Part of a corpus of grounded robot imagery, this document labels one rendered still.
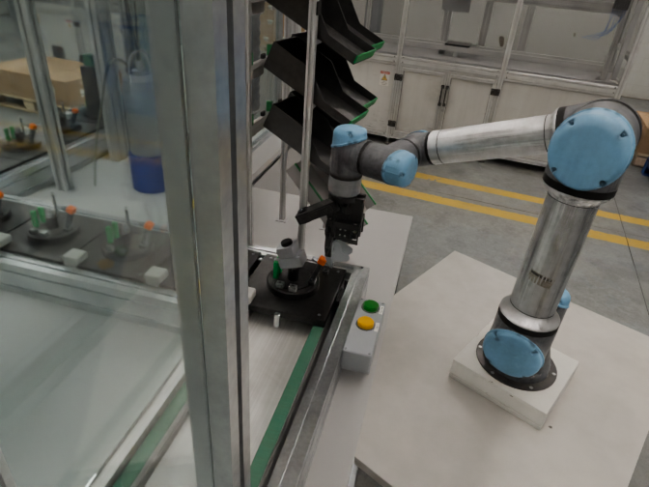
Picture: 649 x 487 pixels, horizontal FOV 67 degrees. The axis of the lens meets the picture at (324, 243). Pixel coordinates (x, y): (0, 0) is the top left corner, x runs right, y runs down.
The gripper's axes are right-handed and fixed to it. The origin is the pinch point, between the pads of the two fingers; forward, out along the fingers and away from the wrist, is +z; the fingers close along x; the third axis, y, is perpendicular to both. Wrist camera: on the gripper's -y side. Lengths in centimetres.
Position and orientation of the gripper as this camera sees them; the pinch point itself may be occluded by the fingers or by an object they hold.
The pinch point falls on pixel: (328, 262)
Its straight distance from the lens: 124.9
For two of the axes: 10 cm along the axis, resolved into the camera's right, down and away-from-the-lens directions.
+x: 2.6, -4.8, 8.4
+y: 9.6, 1.9, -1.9
